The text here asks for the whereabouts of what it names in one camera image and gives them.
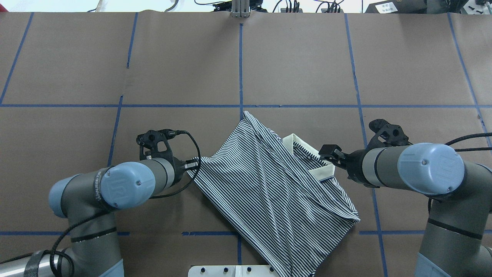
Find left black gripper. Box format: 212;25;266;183
170;156;200;185

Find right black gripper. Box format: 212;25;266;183
318;144;370;188

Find striped polo shirt white collar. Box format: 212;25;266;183
195;112;360;277

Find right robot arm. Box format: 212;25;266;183
319;143;492;277

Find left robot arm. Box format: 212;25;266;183
1;156;201;277

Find black power strip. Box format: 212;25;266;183
272;0;343;13

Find black box with label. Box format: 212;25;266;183
364;0;427;14

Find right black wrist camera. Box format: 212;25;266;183
366;119;412;150

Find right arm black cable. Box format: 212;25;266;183
427;133;492;216

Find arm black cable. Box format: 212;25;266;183
0;130;202;277
427;133;492;216

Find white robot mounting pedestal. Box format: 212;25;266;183
188;265;279;277

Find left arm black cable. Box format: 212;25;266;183
0;130;202;277

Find aluminium frame post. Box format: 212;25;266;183
230;0;251;18

